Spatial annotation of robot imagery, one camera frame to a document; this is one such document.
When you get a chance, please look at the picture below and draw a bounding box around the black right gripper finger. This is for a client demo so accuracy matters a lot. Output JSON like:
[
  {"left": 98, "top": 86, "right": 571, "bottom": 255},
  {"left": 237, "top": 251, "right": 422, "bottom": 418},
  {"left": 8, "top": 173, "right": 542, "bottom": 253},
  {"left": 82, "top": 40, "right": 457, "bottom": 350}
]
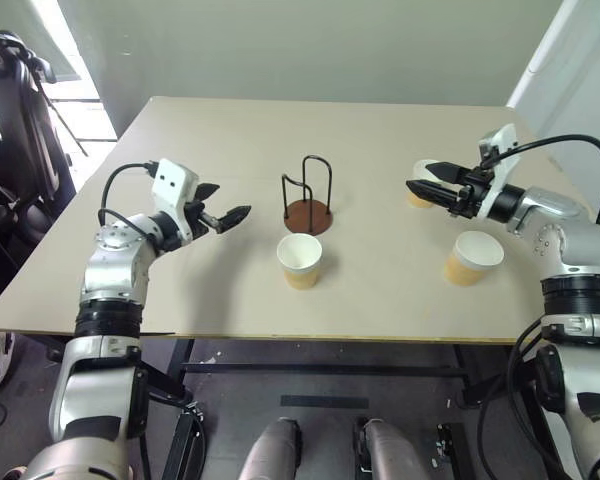
[
  {"left": 405, "top": 180, "right": 459, "bottom": 209},
  {"left": 429, "top": 160, "right": 464, "bottom": 184}
]

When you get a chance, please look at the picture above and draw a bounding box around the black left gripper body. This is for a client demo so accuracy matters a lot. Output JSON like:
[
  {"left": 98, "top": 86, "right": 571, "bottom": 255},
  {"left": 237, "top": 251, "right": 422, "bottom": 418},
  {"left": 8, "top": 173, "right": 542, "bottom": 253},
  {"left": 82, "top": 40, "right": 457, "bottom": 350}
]
[{"left": 182, "top": 197, "right": 221, "bottom": 237}]

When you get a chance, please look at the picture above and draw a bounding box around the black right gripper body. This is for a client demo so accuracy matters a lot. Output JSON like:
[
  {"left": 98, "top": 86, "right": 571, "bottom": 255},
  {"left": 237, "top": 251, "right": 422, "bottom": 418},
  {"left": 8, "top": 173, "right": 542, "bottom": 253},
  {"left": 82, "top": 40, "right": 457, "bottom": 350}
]
[{"left": 449, "top": 166, "right": 493, "bottom": 220}]

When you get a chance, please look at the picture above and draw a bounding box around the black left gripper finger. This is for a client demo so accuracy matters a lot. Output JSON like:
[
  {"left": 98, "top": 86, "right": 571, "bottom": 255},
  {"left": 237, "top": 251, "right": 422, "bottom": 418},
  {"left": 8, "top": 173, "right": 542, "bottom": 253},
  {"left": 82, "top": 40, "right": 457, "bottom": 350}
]
[
  {"left": 215, "top": 205, "right": 253, "bottom": 235},
  {"left": 194, "top": 182, "right": 222, "bottom": 203}
]

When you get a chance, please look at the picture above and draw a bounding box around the tan paper cup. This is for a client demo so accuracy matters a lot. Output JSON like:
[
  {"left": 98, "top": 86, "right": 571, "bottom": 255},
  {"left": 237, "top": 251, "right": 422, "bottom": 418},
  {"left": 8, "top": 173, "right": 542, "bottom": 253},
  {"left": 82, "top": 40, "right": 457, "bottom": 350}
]
[
  {"left": 406, "top": 158, "right": 449, "bottom": 209},
  {"left": 443, "top": 230, "right": 505, "bottom": 287},
  {"left": 276, "top": 233, "right": 324, "bottom": 291}
]

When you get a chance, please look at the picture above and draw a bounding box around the black floor tape strip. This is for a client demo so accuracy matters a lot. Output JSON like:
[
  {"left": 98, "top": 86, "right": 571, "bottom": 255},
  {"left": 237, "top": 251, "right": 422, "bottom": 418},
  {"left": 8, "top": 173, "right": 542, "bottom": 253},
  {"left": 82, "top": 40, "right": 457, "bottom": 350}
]
[{"left": 280, "top": 394, "right": 370, "bottom": 410}]

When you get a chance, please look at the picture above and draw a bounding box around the silver left robot leg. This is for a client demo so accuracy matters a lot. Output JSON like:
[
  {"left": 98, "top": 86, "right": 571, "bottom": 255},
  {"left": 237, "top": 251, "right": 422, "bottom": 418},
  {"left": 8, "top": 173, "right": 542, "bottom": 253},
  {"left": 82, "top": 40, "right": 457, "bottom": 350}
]
[{"left": 239, "top": 418, "right": 301, "bottom": 480}]

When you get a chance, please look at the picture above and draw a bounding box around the silver robot leg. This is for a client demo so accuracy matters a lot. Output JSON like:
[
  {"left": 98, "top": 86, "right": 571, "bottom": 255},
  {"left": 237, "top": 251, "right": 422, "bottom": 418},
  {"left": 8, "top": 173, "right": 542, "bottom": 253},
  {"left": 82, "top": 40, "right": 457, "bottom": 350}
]
[
  {"left": 239, "top": 418, "right": 301, "bottom": 480},
  {"left": 359, "top": 418, "right": 431, "bottom": 480}
]

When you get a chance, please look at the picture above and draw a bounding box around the silver right robot leg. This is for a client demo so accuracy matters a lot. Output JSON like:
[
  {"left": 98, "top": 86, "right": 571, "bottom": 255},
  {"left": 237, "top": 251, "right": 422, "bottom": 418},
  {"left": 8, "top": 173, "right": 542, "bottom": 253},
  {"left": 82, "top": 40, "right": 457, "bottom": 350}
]
[{"left": 359, "top": 418, "right": 431, "bottom": 480}]

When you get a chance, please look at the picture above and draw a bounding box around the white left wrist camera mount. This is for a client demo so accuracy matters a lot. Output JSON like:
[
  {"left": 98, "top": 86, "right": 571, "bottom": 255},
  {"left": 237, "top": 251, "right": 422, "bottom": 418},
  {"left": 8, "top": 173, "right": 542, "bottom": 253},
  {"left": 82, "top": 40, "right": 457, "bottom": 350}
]
[{"left": 151, "top": 158, "right": 202, "bottom": 246}]

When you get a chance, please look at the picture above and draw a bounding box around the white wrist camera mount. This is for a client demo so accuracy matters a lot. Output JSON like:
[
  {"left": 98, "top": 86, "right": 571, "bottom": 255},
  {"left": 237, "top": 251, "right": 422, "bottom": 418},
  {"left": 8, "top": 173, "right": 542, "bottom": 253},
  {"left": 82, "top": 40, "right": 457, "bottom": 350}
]
[
  {"left": 151, "top": 158, "right": 202, "bottom": 246},
  {"left": 478, "top": 123, "right": 522, "bottom": 221}
]

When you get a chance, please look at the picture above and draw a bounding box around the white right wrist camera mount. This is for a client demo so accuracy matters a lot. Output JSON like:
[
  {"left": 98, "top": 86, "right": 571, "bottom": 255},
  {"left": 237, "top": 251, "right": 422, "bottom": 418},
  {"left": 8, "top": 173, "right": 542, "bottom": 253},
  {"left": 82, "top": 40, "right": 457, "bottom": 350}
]
[{"left": 478, "top": 123, "right": 522, "bottom": 221}]

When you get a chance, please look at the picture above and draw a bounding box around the black wire cup holder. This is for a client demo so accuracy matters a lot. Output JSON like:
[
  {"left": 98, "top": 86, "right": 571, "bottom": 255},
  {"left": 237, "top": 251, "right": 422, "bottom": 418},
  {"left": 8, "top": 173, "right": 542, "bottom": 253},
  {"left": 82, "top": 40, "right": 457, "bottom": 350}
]
[{"left": 280, "top": 154, "right": 335, "bottom": 236}]

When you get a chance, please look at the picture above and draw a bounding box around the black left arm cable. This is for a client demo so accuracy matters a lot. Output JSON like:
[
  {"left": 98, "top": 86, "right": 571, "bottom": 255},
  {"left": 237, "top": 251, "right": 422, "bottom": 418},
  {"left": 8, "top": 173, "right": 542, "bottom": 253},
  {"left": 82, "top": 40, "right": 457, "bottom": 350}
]
[{"left": 97, "top": 160, "right": 160, "bottom": 231}]

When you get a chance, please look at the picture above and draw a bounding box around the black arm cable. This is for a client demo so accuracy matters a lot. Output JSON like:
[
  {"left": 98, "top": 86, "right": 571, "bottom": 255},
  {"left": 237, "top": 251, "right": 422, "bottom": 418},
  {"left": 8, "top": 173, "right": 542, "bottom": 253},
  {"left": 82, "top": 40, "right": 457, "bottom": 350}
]
[
  {"left": 97, "top": 160, "right": 160, "bottom": 231},
  {"left": 481, "top": 133, "right": 600, "bottom": 225}
]

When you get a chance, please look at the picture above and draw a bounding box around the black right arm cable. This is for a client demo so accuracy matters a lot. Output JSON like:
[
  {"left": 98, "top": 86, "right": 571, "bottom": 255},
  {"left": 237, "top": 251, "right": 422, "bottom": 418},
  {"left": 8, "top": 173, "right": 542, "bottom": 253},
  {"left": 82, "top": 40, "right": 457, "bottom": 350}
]
[{"left": 481, "top": 133, "right": 600, "bottom": 225}]

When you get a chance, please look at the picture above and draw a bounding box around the black cable bundle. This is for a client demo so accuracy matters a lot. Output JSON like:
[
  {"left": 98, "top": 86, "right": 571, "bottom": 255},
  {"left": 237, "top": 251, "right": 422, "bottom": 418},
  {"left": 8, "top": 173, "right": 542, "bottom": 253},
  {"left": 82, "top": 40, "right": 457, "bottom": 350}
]
[{"left": 474, "top": 319, "right": 556, "bottom": 480}]

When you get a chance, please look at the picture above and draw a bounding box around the black metal table frame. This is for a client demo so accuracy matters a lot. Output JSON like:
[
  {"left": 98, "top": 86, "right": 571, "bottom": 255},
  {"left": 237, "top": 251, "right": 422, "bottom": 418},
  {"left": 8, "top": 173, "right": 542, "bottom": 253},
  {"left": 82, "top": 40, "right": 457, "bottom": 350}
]
[{"left": 139, "top": 337, "right": 486, "bottom": 480}]

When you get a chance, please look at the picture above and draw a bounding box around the black floor rail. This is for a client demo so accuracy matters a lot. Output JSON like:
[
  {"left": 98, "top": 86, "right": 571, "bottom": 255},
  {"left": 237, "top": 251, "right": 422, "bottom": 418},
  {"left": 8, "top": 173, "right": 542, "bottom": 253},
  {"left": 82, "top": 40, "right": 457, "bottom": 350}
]
[{"left": 436, "top": 423, "right": 462, "bottom": 480}]

